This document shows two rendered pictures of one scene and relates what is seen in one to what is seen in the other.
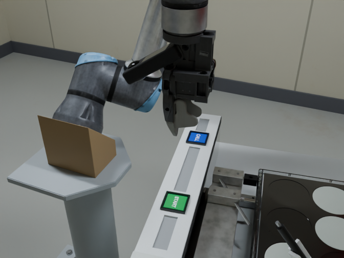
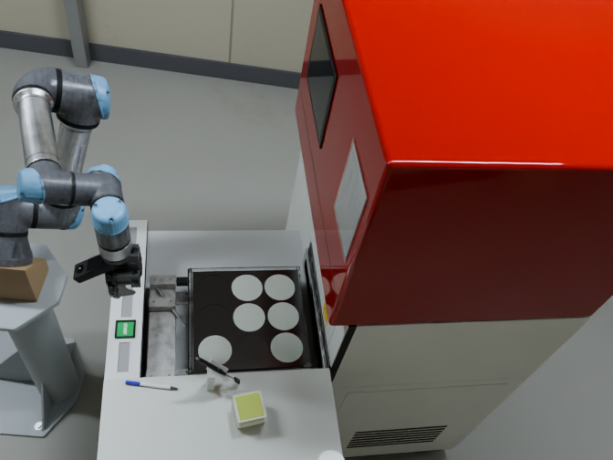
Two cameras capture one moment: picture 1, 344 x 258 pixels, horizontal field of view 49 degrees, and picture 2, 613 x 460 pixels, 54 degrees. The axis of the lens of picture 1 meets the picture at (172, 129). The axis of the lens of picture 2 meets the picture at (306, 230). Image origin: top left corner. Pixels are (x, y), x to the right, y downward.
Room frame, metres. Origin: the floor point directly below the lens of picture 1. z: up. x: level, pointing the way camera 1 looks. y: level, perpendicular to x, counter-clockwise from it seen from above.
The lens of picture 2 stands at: (-0.25, 0.02, 2.55)
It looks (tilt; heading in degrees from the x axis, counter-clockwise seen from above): 52 degrees down; 328
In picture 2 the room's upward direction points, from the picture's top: 14 degrees clockwise
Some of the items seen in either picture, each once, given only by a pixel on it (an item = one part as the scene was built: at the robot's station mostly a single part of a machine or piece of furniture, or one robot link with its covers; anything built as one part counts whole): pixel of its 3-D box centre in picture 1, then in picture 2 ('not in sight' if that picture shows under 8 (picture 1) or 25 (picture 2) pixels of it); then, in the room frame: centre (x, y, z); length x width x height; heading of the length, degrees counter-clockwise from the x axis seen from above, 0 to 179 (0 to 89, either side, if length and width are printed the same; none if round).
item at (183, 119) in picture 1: (183, 120); (123, 292); (0.60, -0.02, 1.19); 0.06 x 0.03 x 0.09; 76
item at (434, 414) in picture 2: not in sight; (374, 329); (0.64, -0.97, 0.41); 0.82 x 0.70 x 0.82; 166
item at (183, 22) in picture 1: (184, 17); (115, 243); (0.62, -0.02, 1.38); 0.08 x 0.08 x 0.05
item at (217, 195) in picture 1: (223, 195); (161, 303); (0.71, -0.13, 0.89); 0.08 x 0.03 x 0.03; 76
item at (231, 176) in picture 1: (228, 175); (162, 281); (0.79, -0.15, 0.89); 0.08 x 0.03 x 0.03; 76
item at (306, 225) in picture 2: not in sight; (317, 244); (0.72, -0.64, 1.02); 0.81 x 0.03 x 0.40; 166
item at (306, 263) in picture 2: not in sight; (314, 311); (0.55, -0.58, 0.89); 0.44 x 0.02 x 0.10; 166
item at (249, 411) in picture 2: not in sight; (248, 411); (0.27, -0.26, 1.00); 0.07 x 0.07 x 0.07; 85
